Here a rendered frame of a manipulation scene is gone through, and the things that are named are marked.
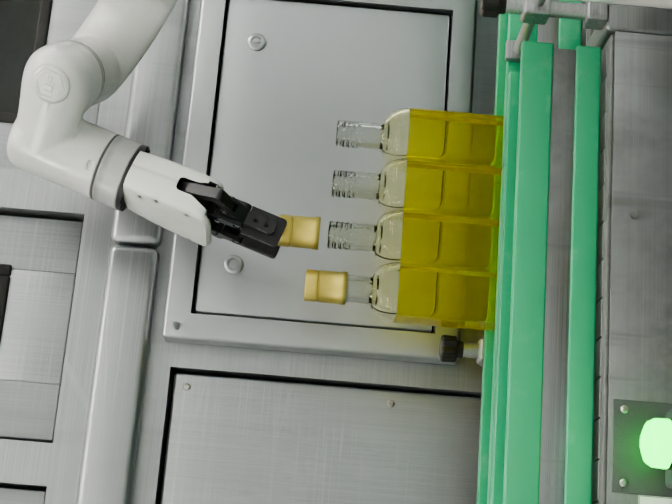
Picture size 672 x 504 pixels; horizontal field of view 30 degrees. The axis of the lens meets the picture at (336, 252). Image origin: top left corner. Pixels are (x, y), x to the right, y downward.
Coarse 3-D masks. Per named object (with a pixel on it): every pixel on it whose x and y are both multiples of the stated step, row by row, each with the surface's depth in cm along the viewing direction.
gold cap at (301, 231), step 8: (280, 216) 133; (288, 216) 133; (296, 216) 133; (304, 216) 133; (288, 224) 132; (296, 224) 132; (304, 224) 132; (312, 224) 132; (288, 232) 132; (296, 232) 132; (304, 232) 132; (312, 232) 132; (280, 240) 132; (288, 240) 132; (296, 240) 132; (304, 240) 132; (312, 240) 132; (312, 248) 133
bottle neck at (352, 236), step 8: (336, 224) 133; (344, 224) 133; (352, 224) 133; (360, 224) 133; (328, 232) 132; (336, 232) 132; (344, 232) 132; (352, 232) 132; (360, 232) 132; (368, 232) 132; (328, 240) 132; (336, 240) 132; (344, 240) 132; (352, 240) 132; (360, 240) 132; (368, 240) 132; (336, 248) 133; (344, 248) 133; (352, 248) 133; (360, 248) 133; (368, 248) 133
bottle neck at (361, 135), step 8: (344, 128) 136; (352, 128) 136; (360, 128) 136; (368, 128) 136; (376, 128) 136; (336, 136) 136; (344, 136) 136; (352, 136) 136; (360, 136) 136; (368, 136) 136; (376, 136) 136; (336, 144) 136; (344, 144) 136; (352, 144) 136; (360, 144) 136; (368, 144) 136; (376, 144) 136
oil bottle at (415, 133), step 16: (400, 112) 135; (416, 112) 135; (432, 112) 135; (448, 112) 135; (464, 112) 136; (384, 128) 136; (400, 128) 135; (416, 128) 135; (432, 128) 135; (448, 128) 135; (464, 128) 135; (480, 128) 135; (496, 128) 135; (384, 144) 135; (400, 144) 134; (416, 144) 134; (432, 144) 134; (448, 144) 134; (464, 144) 134; (480, 144) 134; (496, 144) 134; (448, 160) 135; (464, 160) 134; (480, 160) 134; (496, 160) 134
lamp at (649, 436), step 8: (648, 424) 109; (656, 424) 109; (664, 424) 109; (648, 432) 109; (656, 432) 108; (664, 432) 108; (640, 440) 110; (648, 440) 108; (656, 440) 108; (664, 440) 108; (640, 448) 110; (648, 448) 108; (656, 448) 108; (664, 448) 108; (648, 456) 108; (656, 456) 108; (664, 456) 108; (648, 464) 109; (656, 464) 108; (664, 464) 108
